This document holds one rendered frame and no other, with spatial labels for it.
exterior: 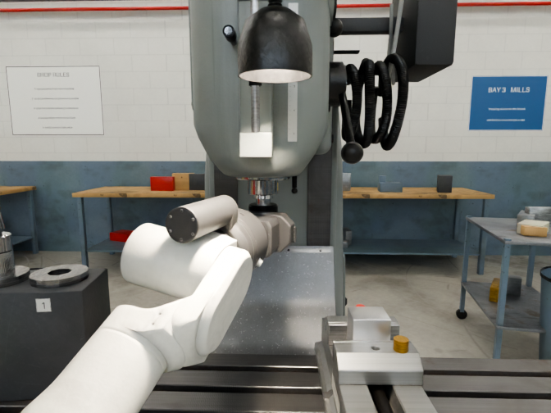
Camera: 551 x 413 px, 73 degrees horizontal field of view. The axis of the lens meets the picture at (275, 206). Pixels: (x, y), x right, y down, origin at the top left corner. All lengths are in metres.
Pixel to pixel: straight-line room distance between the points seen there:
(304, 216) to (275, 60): 0.67
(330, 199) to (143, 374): 0.74
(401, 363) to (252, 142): 0.38
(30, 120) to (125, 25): 1.70
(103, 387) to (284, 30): 0.31
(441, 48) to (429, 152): 4.26
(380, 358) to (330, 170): 0.51
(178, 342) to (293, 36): 0.28
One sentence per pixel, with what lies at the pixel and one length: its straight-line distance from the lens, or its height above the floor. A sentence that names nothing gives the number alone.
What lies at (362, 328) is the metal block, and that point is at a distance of 0.64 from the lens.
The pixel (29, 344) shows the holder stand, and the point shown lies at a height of 1.04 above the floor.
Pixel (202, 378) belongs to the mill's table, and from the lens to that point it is 0.76.
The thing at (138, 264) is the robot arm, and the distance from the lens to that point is 0.39.
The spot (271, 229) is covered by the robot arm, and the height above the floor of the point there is 1.24.
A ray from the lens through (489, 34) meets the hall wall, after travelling 5.51.
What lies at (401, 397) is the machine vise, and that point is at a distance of 0.61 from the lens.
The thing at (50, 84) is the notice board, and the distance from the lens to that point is 5.70.
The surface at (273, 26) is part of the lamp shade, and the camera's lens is 0.36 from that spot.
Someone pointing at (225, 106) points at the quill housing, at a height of 1.41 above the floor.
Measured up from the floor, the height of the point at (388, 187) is 0.94.
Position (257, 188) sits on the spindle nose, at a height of 1.29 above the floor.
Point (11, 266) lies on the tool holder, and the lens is 0.79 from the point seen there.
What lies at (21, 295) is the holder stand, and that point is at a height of 1.12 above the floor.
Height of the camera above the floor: 1.35
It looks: 9 degrees down
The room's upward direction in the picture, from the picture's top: straight up
